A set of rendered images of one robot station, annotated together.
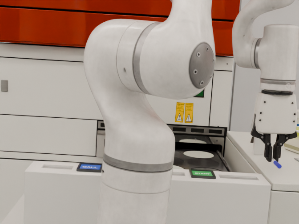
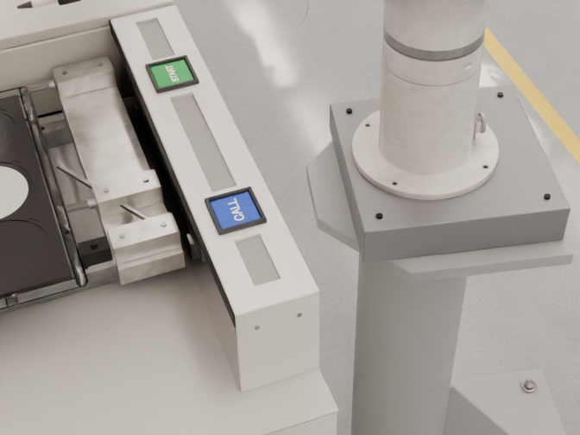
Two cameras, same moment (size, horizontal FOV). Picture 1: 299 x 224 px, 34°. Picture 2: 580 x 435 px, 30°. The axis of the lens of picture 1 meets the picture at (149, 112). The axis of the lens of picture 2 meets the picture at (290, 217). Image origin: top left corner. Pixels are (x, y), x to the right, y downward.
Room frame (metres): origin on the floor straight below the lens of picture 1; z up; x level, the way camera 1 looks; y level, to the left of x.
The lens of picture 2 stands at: (1.31, 0.95, 1.84)
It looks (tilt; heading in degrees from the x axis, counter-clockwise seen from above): 46 degrees down; 252
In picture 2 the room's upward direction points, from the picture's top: 1 degrees counter-clockwise
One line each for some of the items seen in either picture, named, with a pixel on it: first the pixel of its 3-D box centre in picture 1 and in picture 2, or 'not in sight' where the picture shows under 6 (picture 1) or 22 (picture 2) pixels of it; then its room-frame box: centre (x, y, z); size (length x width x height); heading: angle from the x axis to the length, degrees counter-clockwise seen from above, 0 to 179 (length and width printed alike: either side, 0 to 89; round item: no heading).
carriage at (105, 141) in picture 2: not in sight; (116, 169); (1.21, -0.09, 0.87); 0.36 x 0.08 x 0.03; 91
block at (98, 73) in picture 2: not in sight; (84, 76); (1.21, -0.25, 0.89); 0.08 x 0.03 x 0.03; 1
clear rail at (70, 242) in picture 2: not in sight; (50, 178); (1.29, -0.07, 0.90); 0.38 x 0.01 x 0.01; 91
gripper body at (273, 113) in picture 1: (275, 110); not in sight; (1.21, -0.31, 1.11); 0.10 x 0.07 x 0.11; 91
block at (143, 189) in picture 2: not in sight; (127, 192); (1.21, -0.01, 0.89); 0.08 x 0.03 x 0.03; 1
